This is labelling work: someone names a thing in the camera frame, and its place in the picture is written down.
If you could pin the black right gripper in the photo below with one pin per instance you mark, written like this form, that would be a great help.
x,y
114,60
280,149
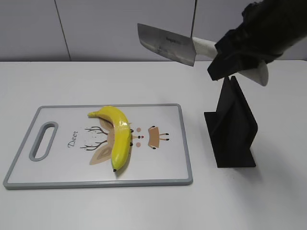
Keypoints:
x,y
268,29

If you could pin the cleaver knife with white handle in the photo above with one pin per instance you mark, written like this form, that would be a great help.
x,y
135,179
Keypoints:
x,y
183,49

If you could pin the yellow plastic banana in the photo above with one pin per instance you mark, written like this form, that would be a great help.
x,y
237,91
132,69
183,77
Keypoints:
x,y
122,134

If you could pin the black knife stand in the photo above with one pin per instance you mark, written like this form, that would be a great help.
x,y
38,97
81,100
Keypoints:
x,y
232,127

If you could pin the white grey cutting board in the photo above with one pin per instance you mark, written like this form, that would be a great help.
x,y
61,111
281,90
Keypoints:
x,y
64,148

